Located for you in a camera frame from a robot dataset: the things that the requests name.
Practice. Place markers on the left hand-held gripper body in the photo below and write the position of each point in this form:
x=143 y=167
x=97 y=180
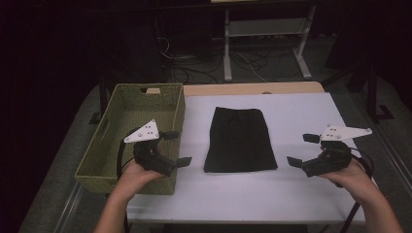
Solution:
x=152 y=160

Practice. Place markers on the green woven basket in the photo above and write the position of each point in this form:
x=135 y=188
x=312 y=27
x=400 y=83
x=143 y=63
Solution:
x=129 y=106

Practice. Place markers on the white metal stand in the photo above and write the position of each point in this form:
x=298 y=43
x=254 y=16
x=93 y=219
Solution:
x=265 y=27

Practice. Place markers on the person's right hand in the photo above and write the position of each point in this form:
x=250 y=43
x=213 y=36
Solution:
x=354 y=181

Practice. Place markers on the wooden table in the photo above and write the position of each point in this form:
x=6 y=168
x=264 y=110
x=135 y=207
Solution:
x=252 y=88

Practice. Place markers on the white table sheet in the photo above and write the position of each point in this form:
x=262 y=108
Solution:
x=233 y=194

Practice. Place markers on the person's left hand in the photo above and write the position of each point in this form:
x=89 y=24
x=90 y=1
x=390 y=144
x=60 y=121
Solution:
x=132 y=178

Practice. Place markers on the metal floor rail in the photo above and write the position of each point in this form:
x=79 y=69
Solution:
x=69 y=207

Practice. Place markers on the large black metal stand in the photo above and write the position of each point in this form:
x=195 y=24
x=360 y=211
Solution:
x=372 y=93

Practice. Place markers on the thin black metal stand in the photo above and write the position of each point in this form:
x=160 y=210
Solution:
x=103 y=97

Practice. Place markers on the black garment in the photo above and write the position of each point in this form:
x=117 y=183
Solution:
x=239 y=142

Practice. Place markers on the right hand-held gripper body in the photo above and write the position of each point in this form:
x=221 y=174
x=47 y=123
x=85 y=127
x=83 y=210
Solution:
x=330 y=160

